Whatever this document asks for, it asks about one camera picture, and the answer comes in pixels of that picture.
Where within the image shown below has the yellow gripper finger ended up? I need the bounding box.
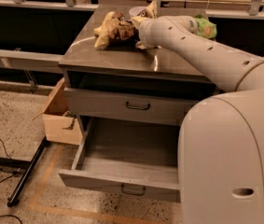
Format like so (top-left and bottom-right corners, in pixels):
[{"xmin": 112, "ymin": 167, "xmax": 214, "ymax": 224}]
[
  {"xmin": 146, "ymin": 1, "xmax": 157, "ymax": 19},
  {"xmin": 135, "ymin": 41, "xmax": 161, "ymax": 50}
]

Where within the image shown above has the brown chip bag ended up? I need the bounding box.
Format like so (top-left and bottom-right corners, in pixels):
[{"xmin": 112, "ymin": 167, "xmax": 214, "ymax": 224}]
[{"xmin": 93, "ymin": 11, "xmax": 137, "ymax": 49}]

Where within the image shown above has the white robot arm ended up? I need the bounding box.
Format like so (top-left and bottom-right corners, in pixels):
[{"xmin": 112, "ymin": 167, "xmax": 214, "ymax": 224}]
[{"xmin": 132, "ymin": 16, "xmax": 264, "ymax": 224}]

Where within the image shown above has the grey drawer cabinet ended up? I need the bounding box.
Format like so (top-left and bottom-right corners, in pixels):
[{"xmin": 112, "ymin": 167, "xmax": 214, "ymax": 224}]
[{"xmin": 58, "ymin": 5, "xmax": 219, "ymax": 203}]

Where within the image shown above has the green chip bag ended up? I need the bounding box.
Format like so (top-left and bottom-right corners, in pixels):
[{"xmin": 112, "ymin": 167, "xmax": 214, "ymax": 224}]
[{"xmin": 194, "ymin": 14, "xmax": 217, "ymax": 39}]

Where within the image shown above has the closed grey upper drawer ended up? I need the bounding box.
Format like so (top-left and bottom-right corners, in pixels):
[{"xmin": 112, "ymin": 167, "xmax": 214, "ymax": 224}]
[{"xmin": 64, "ymin": 88, "xmax": 197, "ymax": 126}]

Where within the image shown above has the open grey middle drawer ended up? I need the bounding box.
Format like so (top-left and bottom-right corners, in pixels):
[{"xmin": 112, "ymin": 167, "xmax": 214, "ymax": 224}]
[{"xmin": 59, "ymin": 118, "xmax": 180, "ymax": 203}]

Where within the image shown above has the white bowl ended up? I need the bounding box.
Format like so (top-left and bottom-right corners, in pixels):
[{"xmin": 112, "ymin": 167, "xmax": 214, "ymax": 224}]
[{"xmin": 129, "ymin": 7, "xmax": 146, "ymax": 17}]

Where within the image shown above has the cardboard box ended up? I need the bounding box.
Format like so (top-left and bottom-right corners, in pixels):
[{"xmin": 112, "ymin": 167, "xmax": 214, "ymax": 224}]
[{"xmin": 35, "ymin": 78, "xmax": 83, "ymax": 145}]

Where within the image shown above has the black metal stand leg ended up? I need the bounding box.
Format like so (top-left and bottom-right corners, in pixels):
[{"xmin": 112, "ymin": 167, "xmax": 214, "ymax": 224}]
[{"xmin": 0, "ymin": 137, "xmax": 49, "ymax": 207}]

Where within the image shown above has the grey metal shelf rail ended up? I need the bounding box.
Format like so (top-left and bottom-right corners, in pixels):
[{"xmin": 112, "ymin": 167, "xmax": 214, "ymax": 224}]
[{"xmin": 0, "ymin": 49, "xmax": 63, "ymax": 74}]

